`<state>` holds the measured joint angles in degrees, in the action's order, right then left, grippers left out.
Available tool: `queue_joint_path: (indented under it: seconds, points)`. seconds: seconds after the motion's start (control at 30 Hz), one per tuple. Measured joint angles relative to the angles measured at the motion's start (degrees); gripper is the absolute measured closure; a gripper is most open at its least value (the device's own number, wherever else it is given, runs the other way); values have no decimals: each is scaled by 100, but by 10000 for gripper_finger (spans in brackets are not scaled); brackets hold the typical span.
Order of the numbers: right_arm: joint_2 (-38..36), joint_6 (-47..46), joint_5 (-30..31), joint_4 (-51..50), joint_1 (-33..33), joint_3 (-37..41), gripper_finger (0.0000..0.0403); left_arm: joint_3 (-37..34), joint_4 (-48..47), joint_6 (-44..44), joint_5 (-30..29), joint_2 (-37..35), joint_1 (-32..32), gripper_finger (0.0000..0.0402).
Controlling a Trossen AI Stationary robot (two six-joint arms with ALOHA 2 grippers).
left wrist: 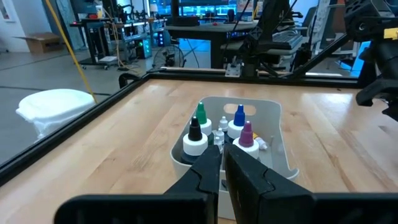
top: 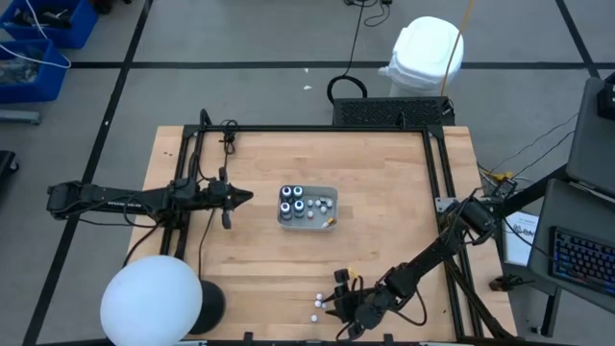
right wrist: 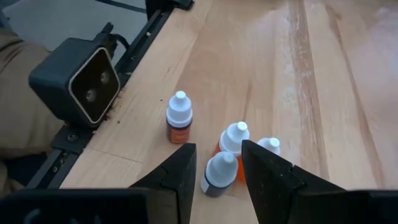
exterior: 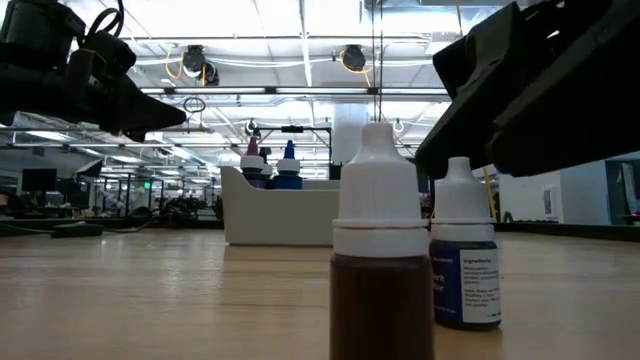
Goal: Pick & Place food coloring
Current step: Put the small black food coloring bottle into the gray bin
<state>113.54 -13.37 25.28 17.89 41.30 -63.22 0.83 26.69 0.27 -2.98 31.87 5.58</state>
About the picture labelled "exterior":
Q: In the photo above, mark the dark blue food coloring bottle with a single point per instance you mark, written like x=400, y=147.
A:
x=465, y=200

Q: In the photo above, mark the black column base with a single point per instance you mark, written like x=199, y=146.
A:
x=335, y=171

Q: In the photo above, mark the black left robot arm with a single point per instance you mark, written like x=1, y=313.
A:
x=35, y=30

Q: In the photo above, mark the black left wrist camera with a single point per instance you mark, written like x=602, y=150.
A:
x=105, y=55

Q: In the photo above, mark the black computer monitor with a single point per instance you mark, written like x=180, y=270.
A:
x=39, y=180

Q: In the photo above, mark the white building column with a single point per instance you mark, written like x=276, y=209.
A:
x=347, y=130

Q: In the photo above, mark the large black-capped coloring bottle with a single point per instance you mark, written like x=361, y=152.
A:
x=268, y=170

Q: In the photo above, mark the flat black device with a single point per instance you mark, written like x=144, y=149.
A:
x=77, y=230

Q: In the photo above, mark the black gantry frame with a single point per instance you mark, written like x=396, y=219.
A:
x=292, y=129

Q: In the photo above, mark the glass door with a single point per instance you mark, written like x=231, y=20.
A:
x=622, y=195

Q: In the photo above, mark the grey plastic bin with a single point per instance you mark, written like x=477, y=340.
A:
x=280, y=215

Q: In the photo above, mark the large blue-capped coloring bottle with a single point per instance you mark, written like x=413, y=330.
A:
x=288, y=167

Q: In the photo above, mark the brown food coloring bottle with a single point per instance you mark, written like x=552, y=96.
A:
x=380, y=200

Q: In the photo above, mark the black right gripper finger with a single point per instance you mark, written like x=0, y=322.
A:
x=575, y=120
x=475, y=90

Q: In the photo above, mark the black tilted monitor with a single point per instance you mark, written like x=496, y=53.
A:
x=90, y=168

